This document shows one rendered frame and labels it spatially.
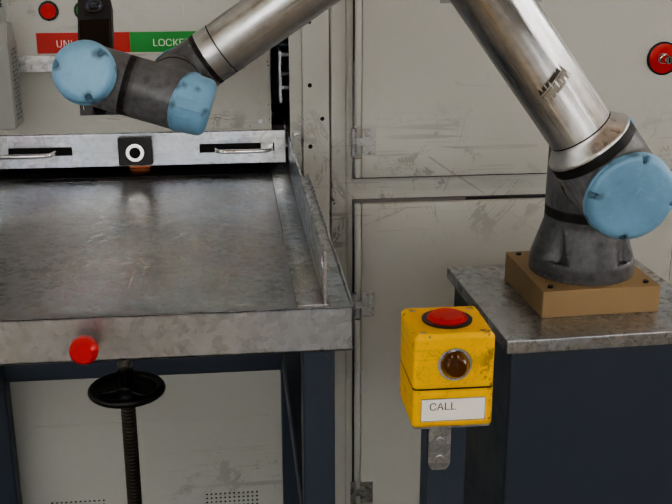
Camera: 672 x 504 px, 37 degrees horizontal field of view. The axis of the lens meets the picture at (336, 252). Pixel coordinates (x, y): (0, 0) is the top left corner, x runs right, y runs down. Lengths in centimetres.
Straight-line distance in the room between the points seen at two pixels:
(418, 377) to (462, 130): 93
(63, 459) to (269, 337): 93
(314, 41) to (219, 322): 75
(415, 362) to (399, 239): 91
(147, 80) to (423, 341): 50
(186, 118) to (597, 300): 63
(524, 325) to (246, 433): 77
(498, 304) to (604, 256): 17
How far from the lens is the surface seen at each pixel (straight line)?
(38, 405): 201
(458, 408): 101
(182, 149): 186
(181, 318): 119
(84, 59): 125
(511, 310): 147
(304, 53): 181
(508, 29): 125
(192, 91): 126
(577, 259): 147
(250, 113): 186
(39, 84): 188
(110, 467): 206
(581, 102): 129
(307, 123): 182
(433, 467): 106
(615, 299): 148
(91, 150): 188
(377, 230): 186
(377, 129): 182
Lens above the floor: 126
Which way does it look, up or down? 17 degrees down
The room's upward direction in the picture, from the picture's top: straight up
